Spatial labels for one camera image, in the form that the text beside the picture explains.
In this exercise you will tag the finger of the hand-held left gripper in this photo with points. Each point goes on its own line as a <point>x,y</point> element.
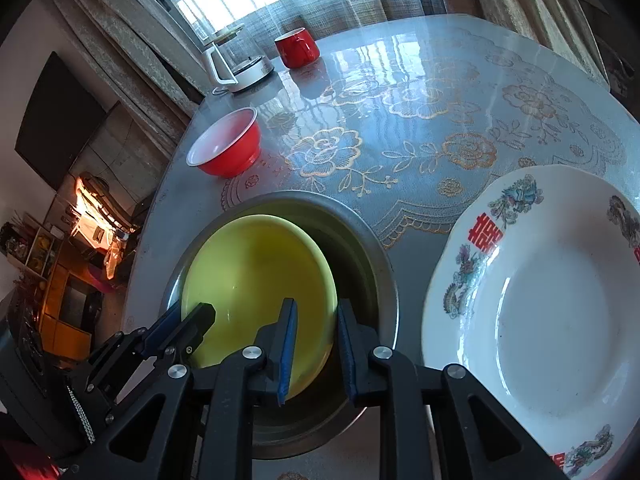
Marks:
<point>162,325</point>
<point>197,322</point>

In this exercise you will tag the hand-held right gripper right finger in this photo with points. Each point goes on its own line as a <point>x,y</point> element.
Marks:
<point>347,355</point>

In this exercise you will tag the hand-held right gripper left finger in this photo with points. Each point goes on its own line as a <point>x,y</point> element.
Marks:
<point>287,355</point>

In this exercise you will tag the yellow bowl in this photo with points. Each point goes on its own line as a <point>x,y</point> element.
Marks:
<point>250,270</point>

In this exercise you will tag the stainless steel bowl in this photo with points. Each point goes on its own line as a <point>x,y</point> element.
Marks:
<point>360,260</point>

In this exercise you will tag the red bowl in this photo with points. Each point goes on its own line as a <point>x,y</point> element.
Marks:
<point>235,155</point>

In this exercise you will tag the white dragon print plate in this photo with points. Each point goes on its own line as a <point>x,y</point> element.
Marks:
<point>540,310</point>

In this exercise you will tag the orange wooden cabinet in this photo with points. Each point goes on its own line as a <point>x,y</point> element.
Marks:
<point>65,310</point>

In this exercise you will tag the black television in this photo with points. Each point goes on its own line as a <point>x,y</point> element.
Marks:
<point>60,125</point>

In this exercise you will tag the beige curtain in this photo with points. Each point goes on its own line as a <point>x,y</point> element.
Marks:
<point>525,0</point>
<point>110,45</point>

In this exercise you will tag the red mug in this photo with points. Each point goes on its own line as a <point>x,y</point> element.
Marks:
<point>295,50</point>

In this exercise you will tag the sheer white curtain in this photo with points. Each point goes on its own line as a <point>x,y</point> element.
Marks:
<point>360,5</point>

